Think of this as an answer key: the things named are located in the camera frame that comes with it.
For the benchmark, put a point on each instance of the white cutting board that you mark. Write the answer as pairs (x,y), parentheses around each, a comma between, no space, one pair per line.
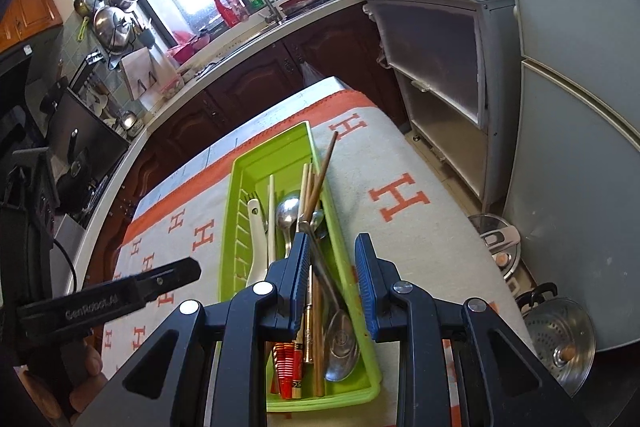
(142,67)

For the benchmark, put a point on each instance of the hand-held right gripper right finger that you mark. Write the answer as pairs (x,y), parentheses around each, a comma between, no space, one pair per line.
(367,277)

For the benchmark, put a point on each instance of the white shelf cabinet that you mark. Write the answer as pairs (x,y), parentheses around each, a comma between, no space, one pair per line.
(435,57)

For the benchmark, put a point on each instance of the clear plastic bag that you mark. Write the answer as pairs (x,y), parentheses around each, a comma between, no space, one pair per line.
(310,69)

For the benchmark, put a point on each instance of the brown wooden base cabinets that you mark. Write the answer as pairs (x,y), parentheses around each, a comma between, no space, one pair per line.
(250,72)

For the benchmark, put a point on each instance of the black countertop appliance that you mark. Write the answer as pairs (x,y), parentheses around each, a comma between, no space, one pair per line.
(85,142)

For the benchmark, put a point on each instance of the white ceramic spoon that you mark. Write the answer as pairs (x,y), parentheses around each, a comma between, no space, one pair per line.
(256,247)

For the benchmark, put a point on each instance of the steel steamer pot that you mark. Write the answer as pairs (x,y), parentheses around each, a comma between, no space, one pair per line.
(560,342)

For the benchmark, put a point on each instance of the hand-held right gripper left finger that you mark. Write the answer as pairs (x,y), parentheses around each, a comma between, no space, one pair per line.
(300,267)

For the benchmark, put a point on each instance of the pink plastic basin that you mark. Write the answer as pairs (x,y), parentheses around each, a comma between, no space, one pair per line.
(187,49)

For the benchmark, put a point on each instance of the brown wooden chopstick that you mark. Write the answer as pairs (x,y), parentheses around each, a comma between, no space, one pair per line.
(314,187)
(327,157)

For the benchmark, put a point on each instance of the red spray bottle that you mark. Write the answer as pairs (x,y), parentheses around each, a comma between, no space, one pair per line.
(227,9)

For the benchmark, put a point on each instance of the green plastic utensil tray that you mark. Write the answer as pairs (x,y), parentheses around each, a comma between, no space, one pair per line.
(250,167)

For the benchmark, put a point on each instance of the orange wooden wall cabinet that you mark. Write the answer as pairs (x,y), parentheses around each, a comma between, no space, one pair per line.
(30,7)

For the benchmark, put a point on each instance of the small steel teaspoon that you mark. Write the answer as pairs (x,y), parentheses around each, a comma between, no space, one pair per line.
(318,221)

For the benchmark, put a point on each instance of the white kitchen countertop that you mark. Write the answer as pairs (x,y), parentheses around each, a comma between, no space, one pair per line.
(87,252)

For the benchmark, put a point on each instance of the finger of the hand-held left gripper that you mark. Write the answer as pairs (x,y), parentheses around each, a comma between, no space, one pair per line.
(170,274)

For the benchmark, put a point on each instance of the orange and white printed blanket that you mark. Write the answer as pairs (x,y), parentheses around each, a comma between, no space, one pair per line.
(425,257)

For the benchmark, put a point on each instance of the grey refrigerator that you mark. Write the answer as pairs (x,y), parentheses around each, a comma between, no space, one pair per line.
(575,107)

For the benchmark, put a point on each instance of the large steel serving spoon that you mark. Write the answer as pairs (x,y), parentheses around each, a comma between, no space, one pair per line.
(287,212)

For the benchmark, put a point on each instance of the person's left hand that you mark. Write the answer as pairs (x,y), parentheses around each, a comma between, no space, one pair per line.
(92,359)

